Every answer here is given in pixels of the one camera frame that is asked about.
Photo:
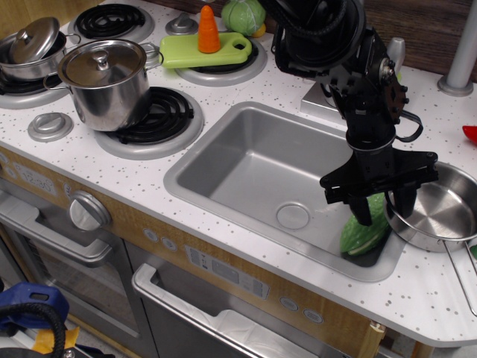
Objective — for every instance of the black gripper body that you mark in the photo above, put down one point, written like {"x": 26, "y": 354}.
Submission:
{"x": 378, "y": 167}

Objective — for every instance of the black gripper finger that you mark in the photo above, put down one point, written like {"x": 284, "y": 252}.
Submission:
{"x": 404, "y": 199}
{"x": 360, "y": 209}

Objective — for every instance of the steel frying pan wire handle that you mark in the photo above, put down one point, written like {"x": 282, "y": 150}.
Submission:
{"x": 443, "y": 221}

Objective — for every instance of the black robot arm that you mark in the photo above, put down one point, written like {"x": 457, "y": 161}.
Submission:
{"x": 331, "y": 43}

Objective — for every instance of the grey toy sink basin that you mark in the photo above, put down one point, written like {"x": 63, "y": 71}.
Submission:
{"x": 260, "y": 168}

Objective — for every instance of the green bitter gourd toy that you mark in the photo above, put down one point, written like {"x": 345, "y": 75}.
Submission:
{"x": 357, "y": 239}

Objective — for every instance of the green toy at right edge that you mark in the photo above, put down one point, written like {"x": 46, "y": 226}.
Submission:
{"x": 473, "y": 251}

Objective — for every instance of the silver toy faucet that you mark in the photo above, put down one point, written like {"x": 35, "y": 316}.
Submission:
{"x": 318, "y": 101}

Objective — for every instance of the red toy pepper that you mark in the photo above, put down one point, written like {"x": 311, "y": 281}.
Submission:
{"x": 470, "y": 132}

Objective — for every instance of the back right coil burner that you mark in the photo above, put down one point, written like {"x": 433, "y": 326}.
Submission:
{"x": 227, "y": 75}

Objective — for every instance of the yellow toy behind cabbage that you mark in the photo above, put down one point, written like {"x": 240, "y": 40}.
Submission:
{"x": 260, "y": 31}

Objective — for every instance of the green toy cabbage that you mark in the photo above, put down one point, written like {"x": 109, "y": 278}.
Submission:
{"x": 243, "y": 16}

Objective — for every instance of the front black coil burner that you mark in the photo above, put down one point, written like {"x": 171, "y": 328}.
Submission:
{"x": 174, "y": 122}

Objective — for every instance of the orange toy carrot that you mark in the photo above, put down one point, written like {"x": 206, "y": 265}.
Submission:
{"x": 208, "y": 36}

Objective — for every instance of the green cutting board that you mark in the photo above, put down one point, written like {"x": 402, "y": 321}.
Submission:
{"x": 181, "y": 51}

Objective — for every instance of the grey stove knob back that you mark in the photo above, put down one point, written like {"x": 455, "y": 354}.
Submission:
{"x": 182, "y": 25}

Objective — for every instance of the grey stove knob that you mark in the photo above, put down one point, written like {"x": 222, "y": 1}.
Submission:
{"x": 182, "y": 25}
{"x": 49, "y": 127}

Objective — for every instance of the silver oven dial knob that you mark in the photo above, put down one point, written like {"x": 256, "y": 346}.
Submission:
{"x": 87, "y": 213}

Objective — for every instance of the large steel pot with lid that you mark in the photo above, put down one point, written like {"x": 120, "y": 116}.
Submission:
{"x": 108, "y": 83}

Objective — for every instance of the back left coil burner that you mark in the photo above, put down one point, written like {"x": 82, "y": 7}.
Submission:
{"x": 113, "y": 21}

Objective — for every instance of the grey stove knob front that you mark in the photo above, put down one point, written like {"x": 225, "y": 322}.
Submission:
{"x": 49, "y": 127}

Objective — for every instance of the yellow cloth on floor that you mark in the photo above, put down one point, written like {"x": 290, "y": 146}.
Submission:
{"x": 44, "y": 341}

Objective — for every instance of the blue object on floor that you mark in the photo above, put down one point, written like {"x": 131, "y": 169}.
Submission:
{"x": 31, "y": 305}

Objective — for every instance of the left coil burner under pot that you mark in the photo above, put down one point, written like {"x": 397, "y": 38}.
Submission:
{"x": 19, "y": 95}

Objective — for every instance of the small steel pot lid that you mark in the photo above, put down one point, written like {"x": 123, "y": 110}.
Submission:
{"x": 34, "y": 41}

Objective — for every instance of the grey vertical post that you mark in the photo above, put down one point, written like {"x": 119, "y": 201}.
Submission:
{"x": 458, "y": 81}

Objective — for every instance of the dishwasher door with handle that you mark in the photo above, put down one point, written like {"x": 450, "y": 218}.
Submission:
{"x": 192, "y": 318}

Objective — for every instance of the oven door with handle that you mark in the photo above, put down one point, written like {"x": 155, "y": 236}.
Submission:
{"x": 91, "y": 269}

